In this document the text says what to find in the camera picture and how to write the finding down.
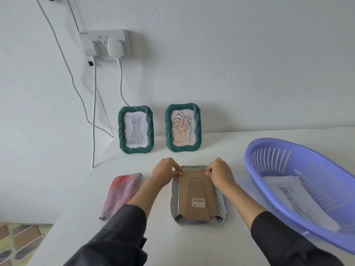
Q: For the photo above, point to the person's right hand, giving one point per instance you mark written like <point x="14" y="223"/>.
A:
<point x="222" y="174"/>

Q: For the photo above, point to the person's left hand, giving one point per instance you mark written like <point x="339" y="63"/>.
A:
<point x="165" y="173"/>

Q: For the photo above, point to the grey frame with rose drawing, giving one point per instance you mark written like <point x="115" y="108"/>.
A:
<point x="174" y="202"/>

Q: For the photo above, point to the brown cardboard frame backing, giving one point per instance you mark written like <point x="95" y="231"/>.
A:
<point x="194" y="196"/>

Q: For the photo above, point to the paper sheets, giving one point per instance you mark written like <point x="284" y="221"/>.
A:
<point x="294" y="196"/>
<point x="181" y="127"/>
<point x="136" y="130"/>

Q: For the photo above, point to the pink purple cloth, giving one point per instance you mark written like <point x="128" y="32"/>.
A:
<point x="119" y="191"/>

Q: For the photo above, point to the purple plastic basket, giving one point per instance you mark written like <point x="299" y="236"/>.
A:
<point x="332" y="174"/>

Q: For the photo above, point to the person's right forearm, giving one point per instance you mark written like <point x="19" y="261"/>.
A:
<point x="244" y="202"/>

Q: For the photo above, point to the white rounded charger adapter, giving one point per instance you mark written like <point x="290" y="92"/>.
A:
<point x="116" y="48"/>

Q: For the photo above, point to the white rectangular charger adapter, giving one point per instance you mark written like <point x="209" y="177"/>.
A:
<point x="89" y="48"/>

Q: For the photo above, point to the white wall socket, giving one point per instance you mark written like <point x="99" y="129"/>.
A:
<point x="124" y="35"/>

